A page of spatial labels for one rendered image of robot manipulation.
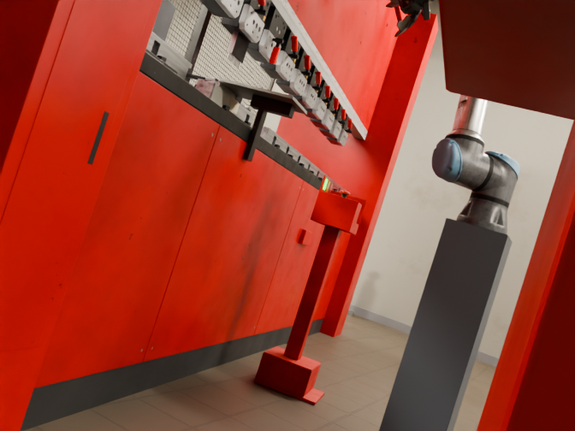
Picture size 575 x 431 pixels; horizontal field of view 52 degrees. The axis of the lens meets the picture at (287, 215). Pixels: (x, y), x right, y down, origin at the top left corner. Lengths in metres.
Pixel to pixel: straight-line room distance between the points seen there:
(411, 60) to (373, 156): 0.70
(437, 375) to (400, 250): 4.15
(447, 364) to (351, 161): 2.52
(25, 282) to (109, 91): 0.37
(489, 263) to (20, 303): 1.23
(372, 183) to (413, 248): 1.92
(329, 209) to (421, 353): 0.73
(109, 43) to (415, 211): 5.02
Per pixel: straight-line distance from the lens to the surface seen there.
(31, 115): 1.01
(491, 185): 1.84
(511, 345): 0.18
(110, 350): 1.64
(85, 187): 1.15
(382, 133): 4.13
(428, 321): 1.81
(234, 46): 2.07
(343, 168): 4.12
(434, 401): 1.82
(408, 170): 6.02
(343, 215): 2.27
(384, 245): 5.95
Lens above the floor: 0.60
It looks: 1 degrees up
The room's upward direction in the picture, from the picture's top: 18 degrees clockwise
